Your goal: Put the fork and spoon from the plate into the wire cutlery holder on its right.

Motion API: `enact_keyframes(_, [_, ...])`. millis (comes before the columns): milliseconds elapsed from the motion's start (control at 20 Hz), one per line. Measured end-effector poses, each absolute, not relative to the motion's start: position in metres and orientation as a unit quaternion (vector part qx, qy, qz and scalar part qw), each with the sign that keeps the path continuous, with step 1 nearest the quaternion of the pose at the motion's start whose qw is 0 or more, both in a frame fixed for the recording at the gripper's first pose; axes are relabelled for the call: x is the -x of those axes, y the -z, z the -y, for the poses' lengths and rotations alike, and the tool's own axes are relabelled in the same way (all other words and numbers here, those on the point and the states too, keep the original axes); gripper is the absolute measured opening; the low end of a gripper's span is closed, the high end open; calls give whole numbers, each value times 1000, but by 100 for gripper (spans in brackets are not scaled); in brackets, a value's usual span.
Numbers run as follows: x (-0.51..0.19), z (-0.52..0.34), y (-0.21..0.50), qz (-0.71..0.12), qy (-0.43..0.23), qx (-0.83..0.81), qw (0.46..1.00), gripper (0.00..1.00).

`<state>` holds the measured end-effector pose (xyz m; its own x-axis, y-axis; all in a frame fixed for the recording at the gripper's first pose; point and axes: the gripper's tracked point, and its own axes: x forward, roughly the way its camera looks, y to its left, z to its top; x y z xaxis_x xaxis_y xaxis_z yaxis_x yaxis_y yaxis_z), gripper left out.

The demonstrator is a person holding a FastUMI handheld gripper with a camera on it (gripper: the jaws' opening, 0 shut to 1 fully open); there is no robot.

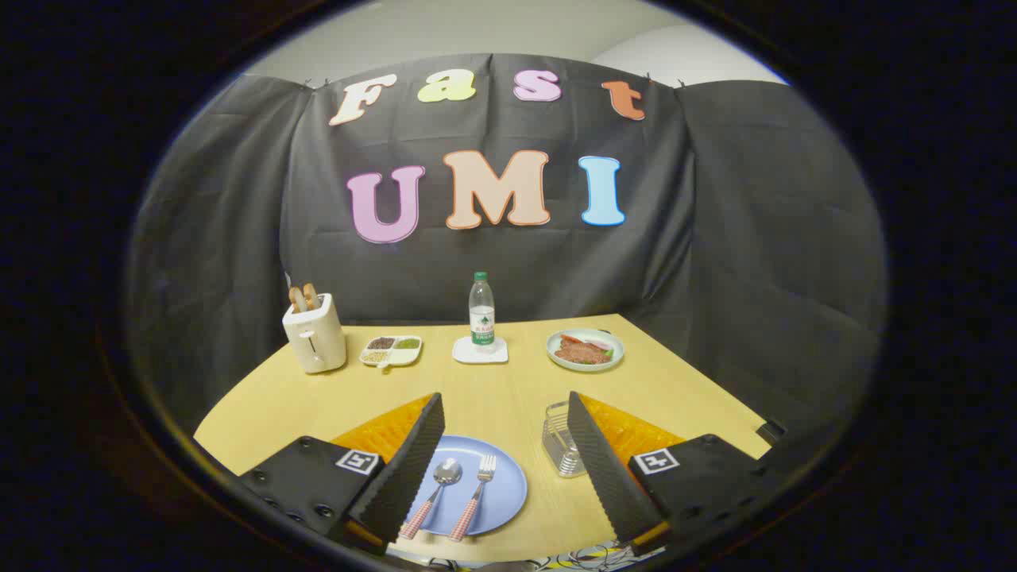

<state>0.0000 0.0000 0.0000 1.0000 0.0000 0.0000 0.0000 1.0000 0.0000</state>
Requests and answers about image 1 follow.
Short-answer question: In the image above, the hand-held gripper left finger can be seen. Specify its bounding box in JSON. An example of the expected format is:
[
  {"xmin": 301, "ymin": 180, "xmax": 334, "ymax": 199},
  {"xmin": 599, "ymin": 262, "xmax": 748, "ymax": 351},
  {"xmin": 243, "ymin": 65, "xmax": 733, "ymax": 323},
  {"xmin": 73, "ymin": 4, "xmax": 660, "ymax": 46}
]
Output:
[{"xmin": 238, "ymin": 392, "xmax": 446, "ymax": 555}]

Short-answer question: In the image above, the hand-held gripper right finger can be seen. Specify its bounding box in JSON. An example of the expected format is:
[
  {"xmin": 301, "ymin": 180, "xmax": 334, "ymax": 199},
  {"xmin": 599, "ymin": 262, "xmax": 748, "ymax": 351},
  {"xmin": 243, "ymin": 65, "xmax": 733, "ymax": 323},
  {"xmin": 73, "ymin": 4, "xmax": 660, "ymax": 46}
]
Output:
[{"xmin": 567, "ymin": 391, "xmax": 783, "ymax": 557}]

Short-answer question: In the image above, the spoon with red checked handle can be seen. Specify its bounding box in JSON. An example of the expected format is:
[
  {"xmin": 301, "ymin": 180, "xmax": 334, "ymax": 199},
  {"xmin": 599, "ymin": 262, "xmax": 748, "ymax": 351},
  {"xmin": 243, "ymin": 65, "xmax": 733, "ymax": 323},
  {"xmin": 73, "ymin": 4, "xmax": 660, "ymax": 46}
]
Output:
[{"xmin": 399, "ymin": 458, "xmax": 463, "ymax": 541}]

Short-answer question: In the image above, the fork with red checked handle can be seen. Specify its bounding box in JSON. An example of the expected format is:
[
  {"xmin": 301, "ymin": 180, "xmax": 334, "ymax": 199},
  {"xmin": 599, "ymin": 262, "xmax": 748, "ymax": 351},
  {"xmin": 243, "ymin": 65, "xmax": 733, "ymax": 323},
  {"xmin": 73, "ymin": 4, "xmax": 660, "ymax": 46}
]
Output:
[{"xmin": 448, "ymin": 454, "xmax": 497, "ymax": 543}]

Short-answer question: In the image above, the white patterned cloth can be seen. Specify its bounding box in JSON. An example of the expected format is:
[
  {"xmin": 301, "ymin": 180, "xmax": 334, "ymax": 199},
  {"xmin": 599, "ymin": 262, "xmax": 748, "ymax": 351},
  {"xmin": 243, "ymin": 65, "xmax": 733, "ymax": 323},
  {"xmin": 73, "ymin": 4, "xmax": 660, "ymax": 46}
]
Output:
[{"xmin": 445, "ymin": 543, "xmax": 664, "ymax": 571}]

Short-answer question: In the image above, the blue plate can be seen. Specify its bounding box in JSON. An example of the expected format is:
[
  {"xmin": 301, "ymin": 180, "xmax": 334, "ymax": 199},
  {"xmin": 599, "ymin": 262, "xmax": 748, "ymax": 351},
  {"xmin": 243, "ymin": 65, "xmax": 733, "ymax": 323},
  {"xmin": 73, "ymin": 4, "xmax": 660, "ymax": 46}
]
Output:
[{"xmin": 401, "ymin": 435, "xmax": 528, "ymax": 537}]

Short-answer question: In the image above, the white divided condiment dish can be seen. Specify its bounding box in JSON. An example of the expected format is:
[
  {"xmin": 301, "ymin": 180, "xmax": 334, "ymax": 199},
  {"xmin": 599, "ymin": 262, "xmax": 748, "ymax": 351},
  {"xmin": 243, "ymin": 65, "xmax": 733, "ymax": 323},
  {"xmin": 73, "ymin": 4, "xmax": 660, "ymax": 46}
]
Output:
[{"xmin": 359, "ymin": 334, "xmax": 423, "ymax": 371}]

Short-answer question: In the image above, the pale green plate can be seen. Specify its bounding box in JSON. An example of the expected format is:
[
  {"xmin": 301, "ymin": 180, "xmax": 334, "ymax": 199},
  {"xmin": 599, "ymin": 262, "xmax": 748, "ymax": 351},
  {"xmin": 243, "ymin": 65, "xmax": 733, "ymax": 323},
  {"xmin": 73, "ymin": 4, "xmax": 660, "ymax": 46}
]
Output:
[{"xmin": 546, "ymin": 328, "xmax": 625, "ymax": 373}]

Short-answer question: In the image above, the brown steak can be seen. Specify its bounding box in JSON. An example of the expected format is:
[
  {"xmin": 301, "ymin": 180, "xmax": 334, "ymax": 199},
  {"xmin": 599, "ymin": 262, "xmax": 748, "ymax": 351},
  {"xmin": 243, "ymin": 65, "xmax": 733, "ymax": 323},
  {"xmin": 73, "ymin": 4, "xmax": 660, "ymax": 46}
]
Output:
[{"xmin": 556, "ymin": 337, "xmax": 611, "ymax": 365}]

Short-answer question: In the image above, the white square coaster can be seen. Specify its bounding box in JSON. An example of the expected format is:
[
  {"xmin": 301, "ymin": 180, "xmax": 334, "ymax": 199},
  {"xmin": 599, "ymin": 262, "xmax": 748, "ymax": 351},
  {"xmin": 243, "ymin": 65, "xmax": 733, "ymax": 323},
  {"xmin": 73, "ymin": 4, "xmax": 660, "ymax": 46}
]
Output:
[{"xmin": 452, "ymin": 335, "xmax": 509, "ymax": 365}]

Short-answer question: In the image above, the cream toaster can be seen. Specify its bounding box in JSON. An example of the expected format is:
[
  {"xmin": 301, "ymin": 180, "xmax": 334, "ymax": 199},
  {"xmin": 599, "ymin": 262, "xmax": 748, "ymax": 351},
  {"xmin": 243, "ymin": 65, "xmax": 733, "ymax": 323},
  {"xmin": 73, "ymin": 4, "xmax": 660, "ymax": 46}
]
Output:
[{"xmin": 282, "ymin": 292, "xmax": 348, "ymax": 375}]

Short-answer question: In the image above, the clear water bottle green cap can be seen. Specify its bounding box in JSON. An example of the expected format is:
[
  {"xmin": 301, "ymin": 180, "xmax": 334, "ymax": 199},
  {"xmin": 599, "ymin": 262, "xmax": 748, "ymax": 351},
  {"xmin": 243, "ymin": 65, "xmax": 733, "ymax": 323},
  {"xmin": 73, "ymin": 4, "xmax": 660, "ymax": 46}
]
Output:
[{"xmin": 468, "ymin": 272, "xmax": 497, "ymax": 351}]

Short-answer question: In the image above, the black backdrop cloth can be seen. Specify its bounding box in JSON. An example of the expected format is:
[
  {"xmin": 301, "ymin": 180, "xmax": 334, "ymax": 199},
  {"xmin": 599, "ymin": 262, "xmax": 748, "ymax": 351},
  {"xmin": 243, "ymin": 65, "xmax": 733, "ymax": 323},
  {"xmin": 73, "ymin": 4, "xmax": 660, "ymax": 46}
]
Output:
[{"xmin": 127, "ymin": 53, "xmax": 887, "ymax": 446}]

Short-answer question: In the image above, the metal wire basket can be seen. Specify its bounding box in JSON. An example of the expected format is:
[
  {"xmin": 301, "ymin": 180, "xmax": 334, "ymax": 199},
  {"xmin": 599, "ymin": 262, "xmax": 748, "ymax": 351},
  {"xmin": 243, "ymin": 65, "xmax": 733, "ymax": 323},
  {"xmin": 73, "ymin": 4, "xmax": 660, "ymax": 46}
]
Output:
[{"xmin": 542, "ymin": 401, "xmax": 589, "ymax": 479}]

